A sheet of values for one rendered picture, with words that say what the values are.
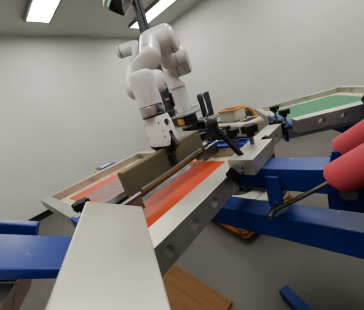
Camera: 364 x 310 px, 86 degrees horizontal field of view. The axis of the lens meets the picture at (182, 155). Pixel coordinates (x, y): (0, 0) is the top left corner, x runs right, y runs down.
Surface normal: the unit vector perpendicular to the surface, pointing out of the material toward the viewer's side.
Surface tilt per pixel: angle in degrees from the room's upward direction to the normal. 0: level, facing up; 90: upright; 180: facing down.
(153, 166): 91
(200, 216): 90
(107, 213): 32
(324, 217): 0
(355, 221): 0
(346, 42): 90
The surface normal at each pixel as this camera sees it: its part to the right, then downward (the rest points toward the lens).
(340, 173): -0.86, 0.03
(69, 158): 0.72, -0.03
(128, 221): 0.23, -0.97
